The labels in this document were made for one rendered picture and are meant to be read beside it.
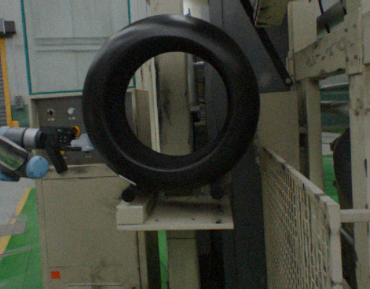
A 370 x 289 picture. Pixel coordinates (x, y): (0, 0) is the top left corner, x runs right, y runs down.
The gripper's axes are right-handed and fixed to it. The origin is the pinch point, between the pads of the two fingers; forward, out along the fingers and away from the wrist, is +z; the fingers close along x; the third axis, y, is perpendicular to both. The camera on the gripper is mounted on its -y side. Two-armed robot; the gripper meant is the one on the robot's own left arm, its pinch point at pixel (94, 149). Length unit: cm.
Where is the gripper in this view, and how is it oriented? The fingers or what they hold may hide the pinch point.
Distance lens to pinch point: 133.4
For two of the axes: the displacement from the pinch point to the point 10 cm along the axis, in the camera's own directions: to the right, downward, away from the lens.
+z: 9.9, 0.7, -1.3
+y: 0.6, -10.0, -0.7
